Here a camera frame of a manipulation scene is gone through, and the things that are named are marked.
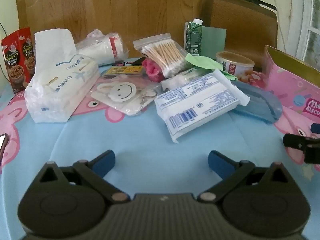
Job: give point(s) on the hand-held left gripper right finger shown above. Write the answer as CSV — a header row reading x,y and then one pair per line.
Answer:
x,y
220,163

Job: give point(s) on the white tissue pack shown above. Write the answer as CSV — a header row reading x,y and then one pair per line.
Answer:
x,y
62,85

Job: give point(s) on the pink biscuit tin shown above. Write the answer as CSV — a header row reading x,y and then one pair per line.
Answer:
x,y
292,90

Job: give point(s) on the small white cotton packet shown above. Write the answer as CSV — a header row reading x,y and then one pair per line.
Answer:
x,y
185,77

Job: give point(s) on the bagged stack of paper cups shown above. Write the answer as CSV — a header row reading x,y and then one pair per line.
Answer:
x,y
105,50

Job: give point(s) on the printed cartoon tablecloth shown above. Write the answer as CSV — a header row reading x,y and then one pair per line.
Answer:
x,y
150,142

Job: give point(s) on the teal carton box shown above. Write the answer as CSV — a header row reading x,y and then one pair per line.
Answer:
x,y
213,42

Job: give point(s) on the pink pom-pom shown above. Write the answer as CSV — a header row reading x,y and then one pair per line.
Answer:
x,y
153,70

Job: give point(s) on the blue plastic case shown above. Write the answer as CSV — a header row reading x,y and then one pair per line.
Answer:
x,y
260,102

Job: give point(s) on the white window frame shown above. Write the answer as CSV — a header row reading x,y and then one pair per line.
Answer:
x,y
305,20

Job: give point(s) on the green cloth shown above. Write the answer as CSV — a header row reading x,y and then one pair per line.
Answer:
x,y
200,61

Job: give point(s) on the green drink carton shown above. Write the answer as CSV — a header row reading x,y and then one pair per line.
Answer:
x,y
193,38

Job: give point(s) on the bag of cotton swabs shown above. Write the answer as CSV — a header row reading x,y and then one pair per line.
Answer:
x,y
162,55

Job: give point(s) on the yellow card pack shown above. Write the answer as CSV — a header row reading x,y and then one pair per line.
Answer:
x,y
122,71

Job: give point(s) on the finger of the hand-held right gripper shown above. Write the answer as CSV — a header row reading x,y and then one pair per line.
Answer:
x,y
297,141
315,128

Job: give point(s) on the red snack box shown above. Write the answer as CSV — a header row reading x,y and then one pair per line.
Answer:
x,y
18,57

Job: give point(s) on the white wet wipes pack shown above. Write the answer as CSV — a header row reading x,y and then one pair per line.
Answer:
x,y
197,102

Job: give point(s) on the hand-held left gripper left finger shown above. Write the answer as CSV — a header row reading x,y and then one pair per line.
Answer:
x,y
105,161

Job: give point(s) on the smartphone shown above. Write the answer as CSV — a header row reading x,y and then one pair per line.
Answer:
x,y
2,145

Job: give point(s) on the instant noodle cup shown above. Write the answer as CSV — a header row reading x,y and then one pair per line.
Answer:
x,y
235,63

